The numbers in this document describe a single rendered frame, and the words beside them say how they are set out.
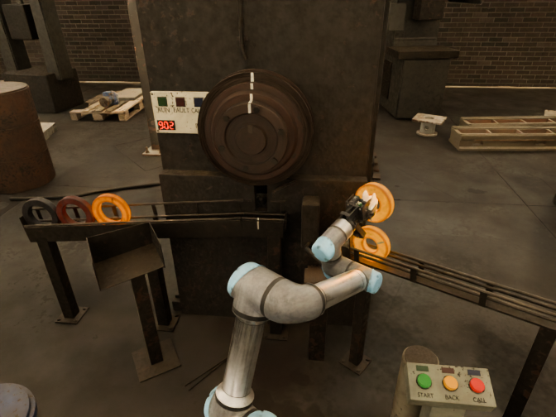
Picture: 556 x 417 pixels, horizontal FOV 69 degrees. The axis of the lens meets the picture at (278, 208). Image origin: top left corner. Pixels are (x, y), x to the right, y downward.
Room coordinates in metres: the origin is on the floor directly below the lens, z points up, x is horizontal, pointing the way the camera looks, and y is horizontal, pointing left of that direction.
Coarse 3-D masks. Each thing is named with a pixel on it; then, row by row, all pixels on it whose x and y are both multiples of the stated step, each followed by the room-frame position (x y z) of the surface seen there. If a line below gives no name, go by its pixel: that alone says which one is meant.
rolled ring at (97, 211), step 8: (96, 200) 1.68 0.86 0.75; (104, 200) 1.67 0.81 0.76; (112, 200) 1.67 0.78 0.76; (120, 200) 1.67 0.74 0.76; (96, 208) 1.68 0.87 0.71; (120, 208) 1.66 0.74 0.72; (128, 208) 1.68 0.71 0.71; (96, 216) 1.68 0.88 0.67; (104, 216) 1.70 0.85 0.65; (128, 216) 1.66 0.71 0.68; (104, 224) 1.68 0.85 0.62
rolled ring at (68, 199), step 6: (66, 198) 1.69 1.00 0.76; (72, 198) 1.69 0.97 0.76; (78, 198) 1.70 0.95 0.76; (60, 204) 1.69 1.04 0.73; (66, 204) 1.69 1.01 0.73; (78, 204) 1.68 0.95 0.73; (84, 204) 1.68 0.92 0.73; (60, 210) 1.70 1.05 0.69; (84, 210) 1.68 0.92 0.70; (90, 210) 1.68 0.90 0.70; (60, 216) 1.70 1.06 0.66; (66, 216) 1.71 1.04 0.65; (90, 216) 1.68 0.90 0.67; (66, 222) 1.69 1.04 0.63; (72, 222) 1.71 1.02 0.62; (78, 222) 1.72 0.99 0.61; (84, 222) 1.71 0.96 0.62; (90, 222) 1.68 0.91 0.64
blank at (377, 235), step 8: (368, 232) 1.36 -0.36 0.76; (376, 232) 1.34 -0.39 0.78; (384, 232) 1.34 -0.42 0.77; (360, 240) 1.38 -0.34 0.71; (376, 240) 1.33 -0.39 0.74; (384, 240) 1.31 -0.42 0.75; (360, 248) 1.37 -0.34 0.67; (368, 248) 1.37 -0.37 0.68; (384, 248) 1.31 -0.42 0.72; (384, 256) 1.31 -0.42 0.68
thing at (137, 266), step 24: (96, 240) 1.43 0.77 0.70; (120, 240) 1.47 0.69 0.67; (144, 240) 1.52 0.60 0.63; (96, 264) 1.41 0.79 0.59; (120, 264) 1.39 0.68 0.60; (144, 264) 1.38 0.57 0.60; (144, 288) 1.38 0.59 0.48; (144, 312) 1.36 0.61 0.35; (144, 336) 1.36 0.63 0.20; (144, 360) 1.38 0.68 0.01; (168, 360) 1.38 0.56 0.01
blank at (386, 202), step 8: (368, 184) 1.36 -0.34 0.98; (376, 184) 1.35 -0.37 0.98; (360, 192) 1.37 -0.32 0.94; (368, 192) 1.35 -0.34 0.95; (376, 192) 1.33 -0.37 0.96; (384, 192) 1.31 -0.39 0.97; (384, 200) 1.30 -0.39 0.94; (392, 200) 1.30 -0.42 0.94; (384, 208) 1.30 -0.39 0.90; (392, 208) 1.30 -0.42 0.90; (376, 216) 1.31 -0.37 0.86; (384, 216) 1.30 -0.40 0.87
